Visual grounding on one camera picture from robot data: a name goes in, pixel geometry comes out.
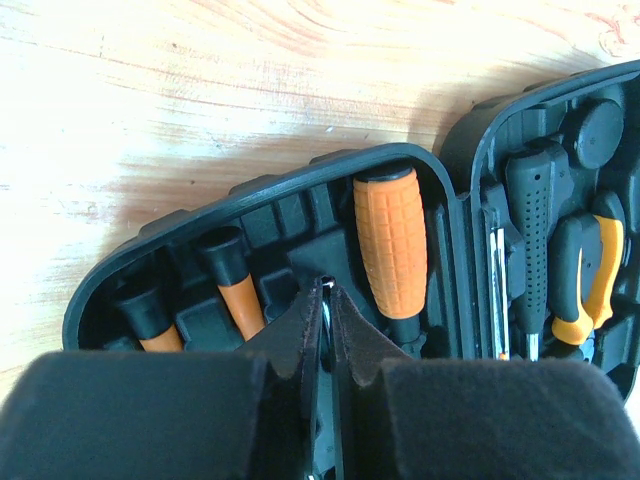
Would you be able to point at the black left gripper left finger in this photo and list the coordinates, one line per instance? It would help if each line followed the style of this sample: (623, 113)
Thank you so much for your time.
(244, 414)

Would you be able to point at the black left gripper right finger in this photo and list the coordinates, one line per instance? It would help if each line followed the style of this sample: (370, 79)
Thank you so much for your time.
(396, 417)

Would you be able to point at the black orange screwdriver handle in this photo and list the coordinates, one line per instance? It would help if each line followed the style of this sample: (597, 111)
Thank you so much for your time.
(328, 282)

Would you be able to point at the small orange black screwdriver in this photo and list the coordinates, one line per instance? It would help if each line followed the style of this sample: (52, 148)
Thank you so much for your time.
(222, 252)

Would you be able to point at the silver orange utility knife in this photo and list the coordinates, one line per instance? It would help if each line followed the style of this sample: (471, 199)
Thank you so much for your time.
(499, 300)

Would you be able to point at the orange grid handle tool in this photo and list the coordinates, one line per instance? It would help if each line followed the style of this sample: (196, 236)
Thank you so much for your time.
(393, 244)

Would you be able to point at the black plastic tool case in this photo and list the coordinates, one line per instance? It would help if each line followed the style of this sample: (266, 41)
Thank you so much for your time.
(301, 225)

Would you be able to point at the orange black pliers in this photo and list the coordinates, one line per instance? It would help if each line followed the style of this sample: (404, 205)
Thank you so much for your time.
(585, 254)

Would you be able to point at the claw hammer black grip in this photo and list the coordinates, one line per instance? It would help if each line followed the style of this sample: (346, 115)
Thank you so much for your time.
(528, 179)

